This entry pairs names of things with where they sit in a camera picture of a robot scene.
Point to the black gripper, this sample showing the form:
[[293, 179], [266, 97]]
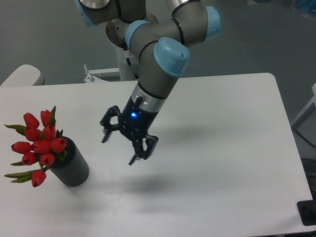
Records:
[[134, 120]]

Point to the red tulip bouquet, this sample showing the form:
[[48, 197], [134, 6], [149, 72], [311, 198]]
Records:
[[44, 145]]

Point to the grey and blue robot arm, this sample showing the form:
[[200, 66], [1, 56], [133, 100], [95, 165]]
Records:
[[162, 51]]

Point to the dark grey ribbed vase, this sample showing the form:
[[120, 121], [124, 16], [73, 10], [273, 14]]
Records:
[[73, 170]]

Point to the white chair back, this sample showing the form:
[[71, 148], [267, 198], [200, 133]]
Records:
[[25, 75]]

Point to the black device at table edge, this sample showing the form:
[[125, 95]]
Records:
[[307, 211]]

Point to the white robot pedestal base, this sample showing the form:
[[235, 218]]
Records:
[[128, 65]]

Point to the white frame at right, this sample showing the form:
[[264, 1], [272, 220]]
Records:
[[305, 112]]

